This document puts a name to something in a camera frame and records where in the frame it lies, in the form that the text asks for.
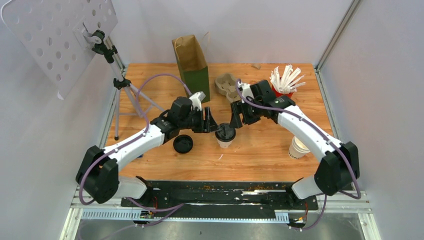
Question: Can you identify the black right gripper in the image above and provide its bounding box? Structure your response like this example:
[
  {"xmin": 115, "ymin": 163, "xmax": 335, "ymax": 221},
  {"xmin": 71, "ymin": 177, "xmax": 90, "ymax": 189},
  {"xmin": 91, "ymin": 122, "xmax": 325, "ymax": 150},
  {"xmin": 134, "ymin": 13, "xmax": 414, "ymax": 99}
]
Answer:
[{"xmin": 229, "ymin": 96, "xmax": 263, "ymax": 129}]

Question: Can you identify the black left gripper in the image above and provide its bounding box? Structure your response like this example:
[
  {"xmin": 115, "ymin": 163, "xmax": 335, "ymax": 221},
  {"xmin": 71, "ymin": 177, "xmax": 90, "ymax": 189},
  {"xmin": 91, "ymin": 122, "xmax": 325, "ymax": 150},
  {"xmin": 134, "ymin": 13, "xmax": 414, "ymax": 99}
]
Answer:
[{"xmin": 179, "ymin": 107, "xmax": 222, "ymax": 134}]

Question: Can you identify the black coffee cup lid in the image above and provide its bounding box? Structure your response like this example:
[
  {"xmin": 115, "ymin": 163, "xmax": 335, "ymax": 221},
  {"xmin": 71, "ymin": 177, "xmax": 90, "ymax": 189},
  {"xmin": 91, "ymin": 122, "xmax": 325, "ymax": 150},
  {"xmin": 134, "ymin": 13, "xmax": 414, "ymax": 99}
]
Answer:
[{"xmin": 215, "ymin": 122, "xmax": 236, "ymax": 142}]

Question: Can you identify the white paper coffee cup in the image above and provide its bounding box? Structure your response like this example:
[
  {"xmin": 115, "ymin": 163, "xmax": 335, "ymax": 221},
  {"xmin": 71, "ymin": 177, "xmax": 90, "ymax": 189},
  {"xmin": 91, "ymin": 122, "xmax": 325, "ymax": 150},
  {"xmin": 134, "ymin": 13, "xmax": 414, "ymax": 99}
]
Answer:
[{"xmin": 217, "ymin": 139, "xmax": 233, "ymax": 149}]

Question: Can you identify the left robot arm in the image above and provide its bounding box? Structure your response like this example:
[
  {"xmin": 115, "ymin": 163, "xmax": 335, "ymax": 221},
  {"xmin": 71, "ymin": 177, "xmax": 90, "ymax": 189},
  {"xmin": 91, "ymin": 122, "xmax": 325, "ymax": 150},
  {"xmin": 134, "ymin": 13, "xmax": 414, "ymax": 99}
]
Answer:
[{"xmin": 75, "ymin": 91, "xmax": 218, "ymax": 207}]

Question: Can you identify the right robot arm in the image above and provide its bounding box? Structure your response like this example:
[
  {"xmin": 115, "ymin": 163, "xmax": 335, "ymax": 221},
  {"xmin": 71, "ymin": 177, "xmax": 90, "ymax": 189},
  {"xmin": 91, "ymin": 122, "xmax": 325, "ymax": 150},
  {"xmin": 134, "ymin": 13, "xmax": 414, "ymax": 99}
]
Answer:
[{"xmin": 230, "ymin": 79, "xmax": 360, "ymax": 209}]

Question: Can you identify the cardboard cup carrier stack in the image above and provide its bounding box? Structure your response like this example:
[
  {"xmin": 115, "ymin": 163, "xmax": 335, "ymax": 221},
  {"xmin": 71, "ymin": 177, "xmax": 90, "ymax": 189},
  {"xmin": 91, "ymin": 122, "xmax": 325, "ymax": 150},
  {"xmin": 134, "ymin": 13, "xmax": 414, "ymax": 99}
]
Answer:
[{"xmin": 214, "ymin": 73, "xmax": 241, "ymax": 103}]

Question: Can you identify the red cylindrical straw holder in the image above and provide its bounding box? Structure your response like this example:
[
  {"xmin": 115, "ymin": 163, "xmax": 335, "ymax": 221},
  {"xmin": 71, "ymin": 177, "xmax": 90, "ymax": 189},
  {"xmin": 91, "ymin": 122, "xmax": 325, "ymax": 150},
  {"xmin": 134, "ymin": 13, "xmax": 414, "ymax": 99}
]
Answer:
[{"xmin": 271, "ymin": 85, "xmax": 296, "ymax": 98}]

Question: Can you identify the green paper bag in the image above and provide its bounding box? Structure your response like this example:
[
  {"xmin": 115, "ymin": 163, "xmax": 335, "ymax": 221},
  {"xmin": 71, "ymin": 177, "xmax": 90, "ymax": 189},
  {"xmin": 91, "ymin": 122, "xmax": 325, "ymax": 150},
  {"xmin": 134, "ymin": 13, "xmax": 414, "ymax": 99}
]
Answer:
[{"xmin": 171, "ymin": 34, "xmax": 211, "ymax": 103}]

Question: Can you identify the wrapped white straws bundle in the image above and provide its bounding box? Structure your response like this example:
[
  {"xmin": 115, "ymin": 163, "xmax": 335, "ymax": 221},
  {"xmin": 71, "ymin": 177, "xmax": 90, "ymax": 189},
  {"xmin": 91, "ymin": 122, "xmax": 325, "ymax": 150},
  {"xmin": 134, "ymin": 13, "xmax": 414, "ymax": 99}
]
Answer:
[{"xmin": 269, "ymin": 64, "xmax": 306, "ymax": 95}]

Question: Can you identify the white paper cup stack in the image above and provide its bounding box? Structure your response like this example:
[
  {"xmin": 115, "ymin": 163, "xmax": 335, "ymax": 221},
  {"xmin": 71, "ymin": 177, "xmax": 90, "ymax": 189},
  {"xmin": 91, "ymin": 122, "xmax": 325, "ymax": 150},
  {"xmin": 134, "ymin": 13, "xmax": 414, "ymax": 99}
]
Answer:
[{"xmin": 288, "ymin": 136, "xmax": 311, "ymax": 159}]

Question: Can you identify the white tripod stand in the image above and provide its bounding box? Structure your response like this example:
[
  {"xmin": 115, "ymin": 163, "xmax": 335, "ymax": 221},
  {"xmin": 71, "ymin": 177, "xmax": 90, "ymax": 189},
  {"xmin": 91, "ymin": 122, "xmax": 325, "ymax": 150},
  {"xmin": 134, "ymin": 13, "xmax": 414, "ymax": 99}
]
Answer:
[{"xmin": 89, "ymin": 29, "xmax": 167, "ymax": 141}]

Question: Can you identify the white perforated board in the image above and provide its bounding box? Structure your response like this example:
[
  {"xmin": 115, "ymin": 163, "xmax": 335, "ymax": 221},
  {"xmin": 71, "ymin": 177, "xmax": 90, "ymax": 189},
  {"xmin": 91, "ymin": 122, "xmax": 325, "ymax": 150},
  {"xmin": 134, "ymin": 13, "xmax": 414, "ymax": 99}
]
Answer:
[{"xmin": 1, "ymin": 0, "xmax": 118, "ymax": 99}]

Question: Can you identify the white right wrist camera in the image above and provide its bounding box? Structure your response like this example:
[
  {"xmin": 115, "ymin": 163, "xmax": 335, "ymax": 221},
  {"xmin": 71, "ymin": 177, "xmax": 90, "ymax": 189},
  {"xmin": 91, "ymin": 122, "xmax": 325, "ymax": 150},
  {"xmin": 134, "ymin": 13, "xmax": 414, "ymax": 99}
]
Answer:
[{"xmin": 236, "ymin": 82, "xmax": 254, "ymax": 102}]

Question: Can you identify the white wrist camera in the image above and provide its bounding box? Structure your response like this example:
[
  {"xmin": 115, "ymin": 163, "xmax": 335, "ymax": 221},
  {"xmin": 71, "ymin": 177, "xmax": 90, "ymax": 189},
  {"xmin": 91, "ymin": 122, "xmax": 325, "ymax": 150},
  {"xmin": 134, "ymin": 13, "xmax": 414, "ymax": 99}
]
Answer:
[
  {"xmin": 189, "ymin": 91, "xmax": 206, "ymax": 111},
  {"xmin": 236, "ymin": 82, "xmax": 254, "ymax": 102}
]

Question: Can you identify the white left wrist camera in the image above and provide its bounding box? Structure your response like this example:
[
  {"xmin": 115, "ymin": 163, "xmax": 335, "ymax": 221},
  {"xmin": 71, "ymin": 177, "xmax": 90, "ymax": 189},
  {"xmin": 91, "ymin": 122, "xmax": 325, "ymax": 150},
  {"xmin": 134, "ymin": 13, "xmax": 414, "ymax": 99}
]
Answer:
[{"xmin": 189, "ymin": 91, "xmax": 206, "ymax": 111}]

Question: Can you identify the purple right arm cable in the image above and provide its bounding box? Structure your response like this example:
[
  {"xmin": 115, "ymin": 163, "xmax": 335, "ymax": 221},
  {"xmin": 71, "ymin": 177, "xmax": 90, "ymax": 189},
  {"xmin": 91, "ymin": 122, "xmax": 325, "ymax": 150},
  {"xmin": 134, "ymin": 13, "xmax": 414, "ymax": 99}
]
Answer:
[{"xmin": 235, "ymin": 78, "xmax": 362, "ymax": 200}]

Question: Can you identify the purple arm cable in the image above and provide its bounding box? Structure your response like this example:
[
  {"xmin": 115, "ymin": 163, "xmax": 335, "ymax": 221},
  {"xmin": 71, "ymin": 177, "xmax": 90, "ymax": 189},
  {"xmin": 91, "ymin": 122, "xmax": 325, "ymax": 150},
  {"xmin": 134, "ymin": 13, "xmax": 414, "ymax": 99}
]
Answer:
[
  {"xmin": 235, "ymin": 78, "xmax": 362, "ymax": 200},
  {"xmin": 77, "ymin": 73, "xmax": 193, "ymax": 206}
]

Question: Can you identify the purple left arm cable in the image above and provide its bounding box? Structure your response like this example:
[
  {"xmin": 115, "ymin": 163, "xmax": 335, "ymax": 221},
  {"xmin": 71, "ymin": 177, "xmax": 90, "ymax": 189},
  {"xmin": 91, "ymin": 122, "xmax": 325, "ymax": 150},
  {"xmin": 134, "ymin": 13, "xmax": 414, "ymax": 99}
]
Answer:
[{"xmin": 77, "ymin": 73, "xmax": 193, "ymax": 206}]

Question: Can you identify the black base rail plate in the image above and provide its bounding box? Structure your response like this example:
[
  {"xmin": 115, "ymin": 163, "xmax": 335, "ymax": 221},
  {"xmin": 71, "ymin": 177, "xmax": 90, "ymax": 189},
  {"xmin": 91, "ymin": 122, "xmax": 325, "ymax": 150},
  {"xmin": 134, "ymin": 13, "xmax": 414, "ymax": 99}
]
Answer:
[{"xmin": 121, "ymin": 180, "xmax": 319, "ymax": 219}]

